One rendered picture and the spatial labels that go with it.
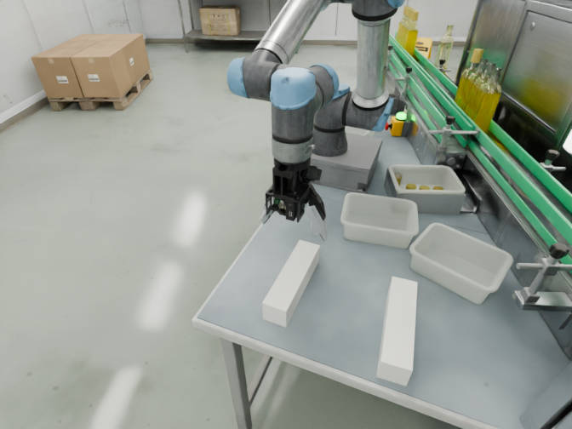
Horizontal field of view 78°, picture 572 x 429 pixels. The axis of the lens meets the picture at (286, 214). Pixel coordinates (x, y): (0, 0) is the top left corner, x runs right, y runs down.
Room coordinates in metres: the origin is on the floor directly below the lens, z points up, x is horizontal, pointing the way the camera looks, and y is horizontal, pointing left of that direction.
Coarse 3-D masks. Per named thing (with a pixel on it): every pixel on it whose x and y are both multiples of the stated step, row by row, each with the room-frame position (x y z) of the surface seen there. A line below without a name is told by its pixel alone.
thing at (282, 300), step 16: (304, 256) 0.67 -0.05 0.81; (288, 272) 0.61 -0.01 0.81; (304, 272) 0.61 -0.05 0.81; (272, 288) 0.56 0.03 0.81; (288, 288) 0.56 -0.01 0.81; (304, 288) 0.60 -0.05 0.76; (272, 304) 0.51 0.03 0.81; (288, 304) 0.51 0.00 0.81; (272, 320) 0.51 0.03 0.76; (288, 320) 0.50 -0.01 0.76
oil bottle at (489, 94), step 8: (480, 88) 1.24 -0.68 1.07; (488, 88) 1.21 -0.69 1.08; (496, 88) 1.20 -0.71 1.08; (480, 96) 1.22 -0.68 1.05; (488, 96) 1.20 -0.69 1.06; (496, 96) 1.20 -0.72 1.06; (480, 104) 1.21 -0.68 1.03; (488, 104) 1.20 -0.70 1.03; (496, 104) 1.20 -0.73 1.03; (472, 112) 1.24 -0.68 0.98; (480, 112) 1.20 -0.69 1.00; (488, 112) 1.20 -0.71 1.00; (472, 120) 1.22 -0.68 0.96; (480, 120) 1.20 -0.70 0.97; (488, 120) 1.20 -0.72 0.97; (480, 128) 1.20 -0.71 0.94; (488, 128) 1.20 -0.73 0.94
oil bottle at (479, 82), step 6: (480, 78) 1.29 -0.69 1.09; (486, 78) 1.27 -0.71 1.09; (474, 84) 1.30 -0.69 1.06; (480, 84) 1.26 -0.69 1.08; (474, 90) 1.29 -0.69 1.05; (474, 96) 1.27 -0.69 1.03; (468, 102) 1.30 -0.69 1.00; (474, 102) 1.26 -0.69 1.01; (468, 108) 1.29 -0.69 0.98; (468, 114) 1.27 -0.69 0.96
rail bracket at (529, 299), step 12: (552, 252) 0.49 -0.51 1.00; (564, 252) 0.48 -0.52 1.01; (528, 264) 0.50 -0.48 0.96; (540, 264) 0.50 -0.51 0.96; (552, 264) 0.49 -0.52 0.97; (540, 276) 0.49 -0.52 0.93; (528, 288) 0.50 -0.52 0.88; (516, 300) 0.49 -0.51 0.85; (528, 300) 0.48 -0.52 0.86; (540, 300) 0.48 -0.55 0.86; (552, 300) 0.48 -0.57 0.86; (564, 300) 0.48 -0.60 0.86; (552, 312) 0.50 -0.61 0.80; (564, 312) 0.48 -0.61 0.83
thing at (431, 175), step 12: (396, 168) 1.10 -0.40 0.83; (408, 168) 1.10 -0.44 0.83; (420, 168) 1.10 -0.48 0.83; (432, 168) 1.09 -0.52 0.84; (444, 168) 1.09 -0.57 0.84; (396, 180) 1.00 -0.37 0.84; (408, 180) 1.09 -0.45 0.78; (420, 180) 1.09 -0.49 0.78; (432, 180) 1.09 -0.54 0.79; (444, 180) 1.08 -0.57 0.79; (456, 180) 1.00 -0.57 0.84; (408, 192) 0.94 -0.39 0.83; (420, 192) 0.94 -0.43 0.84; (432, 192) 0.93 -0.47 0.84; (444, 192) 0.93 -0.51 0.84; (456, 192) 0.93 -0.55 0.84
